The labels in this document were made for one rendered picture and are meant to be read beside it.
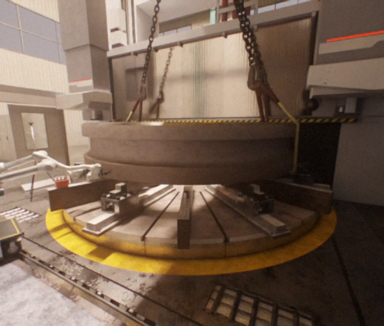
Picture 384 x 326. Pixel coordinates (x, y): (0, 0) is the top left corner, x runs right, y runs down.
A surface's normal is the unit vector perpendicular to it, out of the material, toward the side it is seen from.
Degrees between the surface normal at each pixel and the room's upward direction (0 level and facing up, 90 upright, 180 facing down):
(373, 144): 90
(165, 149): 90
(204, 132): 90
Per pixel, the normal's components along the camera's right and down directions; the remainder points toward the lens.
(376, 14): -0.45, 0.17
